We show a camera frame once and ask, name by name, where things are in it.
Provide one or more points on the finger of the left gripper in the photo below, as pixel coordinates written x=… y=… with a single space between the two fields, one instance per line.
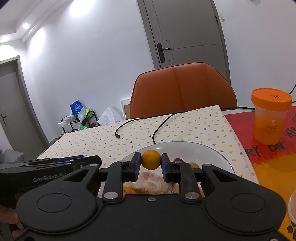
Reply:
x=72 y=162

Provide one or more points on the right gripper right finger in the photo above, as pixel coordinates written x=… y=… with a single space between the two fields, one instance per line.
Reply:
x=210 y=177

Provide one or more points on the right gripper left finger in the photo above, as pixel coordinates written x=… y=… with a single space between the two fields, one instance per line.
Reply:
x=92 y=183

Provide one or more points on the red small apple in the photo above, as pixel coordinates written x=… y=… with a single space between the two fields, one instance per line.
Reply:
x=178 y=160

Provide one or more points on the green plum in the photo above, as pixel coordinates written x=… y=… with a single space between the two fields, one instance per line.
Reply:
x=194 y=165

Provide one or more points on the small tangerine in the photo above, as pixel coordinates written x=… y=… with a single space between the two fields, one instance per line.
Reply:
x=151 y=159

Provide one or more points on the left human hand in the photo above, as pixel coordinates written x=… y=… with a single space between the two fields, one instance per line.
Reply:
x=9 y=216

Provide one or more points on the orange in bowl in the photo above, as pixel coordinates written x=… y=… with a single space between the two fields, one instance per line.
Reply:
x=127 y=190

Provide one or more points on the white bowl blue rim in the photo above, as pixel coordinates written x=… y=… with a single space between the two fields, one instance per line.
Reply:
x=188 y=152

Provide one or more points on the black metal shelf rack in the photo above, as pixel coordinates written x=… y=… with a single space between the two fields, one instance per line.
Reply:
x=71 y=123

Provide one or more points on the floral white tablecloth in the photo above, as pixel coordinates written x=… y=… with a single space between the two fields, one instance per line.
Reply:
x=206 y=126

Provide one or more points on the grey door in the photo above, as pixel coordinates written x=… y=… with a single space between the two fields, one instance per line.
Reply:
x=18 y=119
x=191 y=29

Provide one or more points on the blue white plastic bag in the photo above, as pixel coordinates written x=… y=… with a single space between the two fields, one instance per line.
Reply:
x=78 y=110

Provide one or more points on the white framed board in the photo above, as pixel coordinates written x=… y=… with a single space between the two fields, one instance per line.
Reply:
x=125 y=105

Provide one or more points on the orange leather chair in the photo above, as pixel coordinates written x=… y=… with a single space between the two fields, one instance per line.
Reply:
x=180 y=88

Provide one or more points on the red yellow table mat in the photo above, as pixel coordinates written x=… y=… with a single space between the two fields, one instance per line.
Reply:
x=274 y=165

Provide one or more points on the orange lidded plastic cup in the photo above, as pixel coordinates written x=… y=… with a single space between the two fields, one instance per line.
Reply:
x=271 y=107

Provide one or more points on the clear ribbed glass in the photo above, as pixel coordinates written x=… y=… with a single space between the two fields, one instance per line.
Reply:
x=291 y=208

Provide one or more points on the black door handle lock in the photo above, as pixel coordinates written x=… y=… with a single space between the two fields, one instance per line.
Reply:
x=161 y=51

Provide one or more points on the small white wall plate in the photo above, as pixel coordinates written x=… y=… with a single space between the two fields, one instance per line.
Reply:
x=222 y=18

